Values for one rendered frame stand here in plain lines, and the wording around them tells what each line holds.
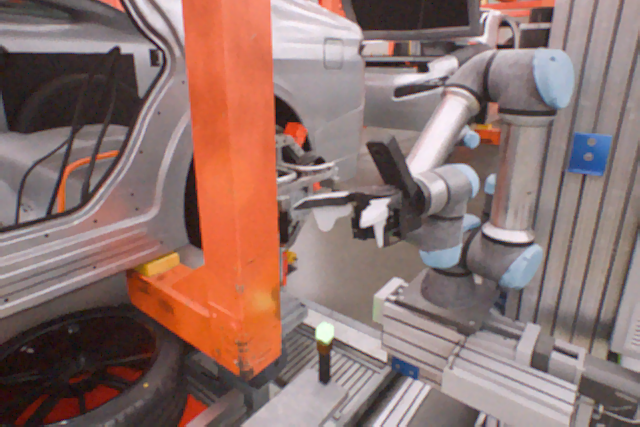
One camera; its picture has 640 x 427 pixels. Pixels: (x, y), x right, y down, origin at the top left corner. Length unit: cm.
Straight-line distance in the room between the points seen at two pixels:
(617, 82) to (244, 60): 84
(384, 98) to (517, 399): 331
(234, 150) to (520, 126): 65
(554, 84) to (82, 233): 135
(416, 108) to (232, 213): 311
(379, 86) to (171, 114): 280
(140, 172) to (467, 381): 118
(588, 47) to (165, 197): 134
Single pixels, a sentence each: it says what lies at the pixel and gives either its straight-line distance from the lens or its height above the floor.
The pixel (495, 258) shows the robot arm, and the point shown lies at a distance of 103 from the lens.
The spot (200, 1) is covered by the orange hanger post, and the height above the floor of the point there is 157.
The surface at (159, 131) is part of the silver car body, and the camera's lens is 155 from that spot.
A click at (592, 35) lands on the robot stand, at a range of 114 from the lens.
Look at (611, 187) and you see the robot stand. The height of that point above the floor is 116.
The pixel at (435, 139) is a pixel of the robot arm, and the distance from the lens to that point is 92.
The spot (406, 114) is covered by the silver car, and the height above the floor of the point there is 94.
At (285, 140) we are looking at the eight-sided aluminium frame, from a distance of 180.
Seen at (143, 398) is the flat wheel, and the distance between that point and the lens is 142.
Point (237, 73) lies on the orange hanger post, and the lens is 103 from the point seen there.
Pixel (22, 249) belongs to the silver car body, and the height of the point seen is 92.
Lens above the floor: 144
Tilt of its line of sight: 18 degrees down
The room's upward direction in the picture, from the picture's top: straight up
